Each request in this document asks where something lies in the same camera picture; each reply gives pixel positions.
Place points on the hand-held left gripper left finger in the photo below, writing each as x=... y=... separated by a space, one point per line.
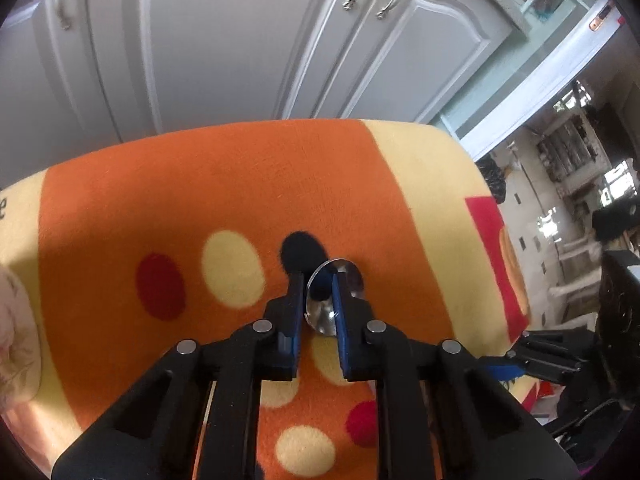
x=296 y=320

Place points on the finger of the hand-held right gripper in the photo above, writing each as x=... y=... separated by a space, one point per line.
x=505 y=371
x=555 y=344

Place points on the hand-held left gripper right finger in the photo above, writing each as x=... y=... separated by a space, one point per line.
x=340 y=320

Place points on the large round steel spoon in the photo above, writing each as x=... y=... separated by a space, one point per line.
x=320 y=317

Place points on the white plastic chair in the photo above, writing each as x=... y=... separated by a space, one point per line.
x=575 y=270

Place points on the cluttered shelf unit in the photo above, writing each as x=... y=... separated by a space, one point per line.
x=570 y=152

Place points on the black bag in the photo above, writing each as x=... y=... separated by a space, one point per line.
x=494 y=180

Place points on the orange and yellow printed blanket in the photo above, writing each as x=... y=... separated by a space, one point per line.
x=150 y=200

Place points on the wide grey cabinet door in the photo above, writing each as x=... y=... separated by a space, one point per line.
x=210 y=45

